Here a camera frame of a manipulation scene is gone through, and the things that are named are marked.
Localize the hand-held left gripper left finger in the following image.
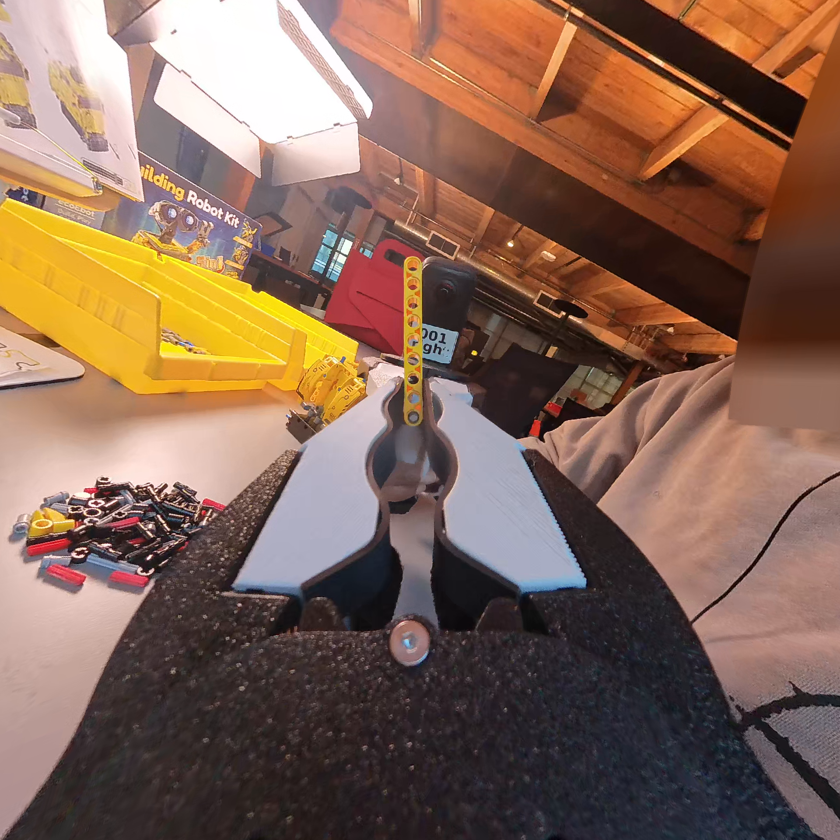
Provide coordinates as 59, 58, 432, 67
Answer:
231, 378, 404, 632

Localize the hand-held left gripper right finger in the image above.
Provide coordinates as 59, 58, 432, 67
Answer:
427, 378, 588, 636

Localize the long yellow perforated beam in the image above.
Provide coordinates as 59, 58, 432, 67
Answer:
402, 256, 426, 429

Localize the yellow block robot model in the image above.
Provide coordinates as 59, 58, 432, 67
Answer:
287, 354, 368, 444

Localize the yellow bin with divider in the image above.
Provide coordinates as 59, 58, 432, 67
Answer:
0, 200, 309, 395

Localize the person's right forearm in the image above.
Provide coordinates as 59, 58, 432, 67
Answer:
518, 354, 739, 506

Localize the grey desk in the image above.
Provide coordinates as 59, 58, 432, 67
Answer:
0, 308, 368, 815

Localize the person's right hand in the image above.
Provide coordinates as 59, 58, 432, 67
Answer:
384, 453, 447, 516

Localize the large black chair back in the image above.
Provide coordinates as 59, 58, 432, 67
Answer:
472, 344, 578, 439

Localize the yellow plastic bin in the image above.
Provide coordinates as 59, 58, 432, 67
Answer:
66, 233, 361, 391

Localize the red felt bag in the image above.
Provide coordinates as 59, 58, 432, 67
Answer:
325, 238, 427, 358

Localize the black pole with disc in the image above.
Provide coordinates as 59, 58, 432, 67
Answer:
554, 298, 589, 358

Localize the pile of black red pins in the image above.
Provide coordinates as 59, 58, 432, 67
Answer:
12, 476, 227, 588

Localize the heap of assorted small parts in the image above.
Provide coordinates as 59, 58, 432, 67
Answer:
161, 327, 212, 357

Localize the person's grey hoodie torso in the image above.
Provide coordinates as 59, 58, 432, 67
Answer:
594, 427, 840, 840

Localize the dark blue toy box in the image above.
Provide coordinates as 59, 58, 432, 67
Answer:
7, 151, 263, 283

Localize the glowing light panel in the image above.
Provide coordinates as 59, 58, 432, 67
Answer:
105, 0, 375, 188

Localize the white sticker sheet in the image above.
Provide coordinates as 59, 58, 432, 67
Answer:
0, 331, 67, 382

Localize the open instruction booklet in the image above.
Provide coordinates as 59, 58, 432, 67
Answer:
0, 0, 145, 201

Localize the metal air duct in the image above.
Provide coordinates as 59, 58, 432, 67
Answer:
394, 220, 559, 309

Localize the black earphone cord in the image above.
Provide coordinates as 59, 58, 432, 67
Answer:
692, 469, 840, 624

